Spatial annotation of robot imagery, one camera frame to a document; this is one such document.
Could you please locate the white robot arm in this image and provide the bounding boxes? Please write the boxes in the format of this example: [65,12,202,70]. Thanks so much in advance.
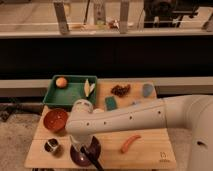
[65,95,213,171]

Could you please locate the small metal cup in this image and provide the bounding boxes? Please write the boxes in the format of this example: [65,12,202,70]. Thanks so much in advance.
[44,138,60,155]

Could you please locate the purple bowl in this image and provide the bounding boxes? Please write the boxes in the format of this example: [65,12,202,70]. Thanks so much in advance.
[70,136,101,167]

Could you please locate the dark grape bunch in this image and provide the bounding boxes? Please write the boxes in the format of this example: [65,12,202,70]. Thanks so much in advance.
[111,85,131,97]

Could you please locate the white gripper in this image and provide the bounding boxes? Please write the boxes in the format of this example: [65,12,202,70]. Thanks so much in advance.
[71,139,90,152]

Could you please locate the white cup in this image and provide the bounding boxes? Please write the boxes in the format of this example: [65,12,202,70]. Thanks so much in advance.
[93,108,104,113]

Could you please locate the green plastic tray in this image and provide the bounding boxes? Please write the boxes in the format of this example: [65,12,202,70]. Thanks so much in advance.
[43,75,97,110]

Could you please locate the orange carrot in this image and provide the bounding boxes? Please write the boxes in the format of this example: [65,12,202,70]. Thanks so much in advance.
[120,135,141,153]

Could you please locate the red-brown bowl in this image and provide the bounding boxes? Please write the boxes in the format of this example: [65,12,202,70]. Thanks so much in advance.
[43,108,68,133]

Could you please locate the blue crumpled cloth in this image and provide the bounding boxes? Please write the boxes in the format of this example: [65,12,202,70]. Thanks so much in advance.
[132,101,141,105]

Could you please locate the orange ball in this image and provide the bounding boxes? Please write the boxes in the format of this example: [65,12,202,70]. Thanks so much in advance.
[56,77,68,88]

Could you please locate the black handled brush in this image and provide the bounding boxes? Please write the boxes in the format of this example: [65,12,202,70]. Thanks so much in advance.
[80,147,104,171]

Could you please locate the green sponge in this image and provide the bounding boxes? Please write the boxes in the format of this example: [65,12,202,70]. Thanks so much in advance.
[105,96,117,111]

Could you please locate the blue-grey cup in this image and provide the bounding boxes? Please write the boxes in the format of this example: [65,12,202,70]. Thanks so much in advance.
[142,84,154,98]

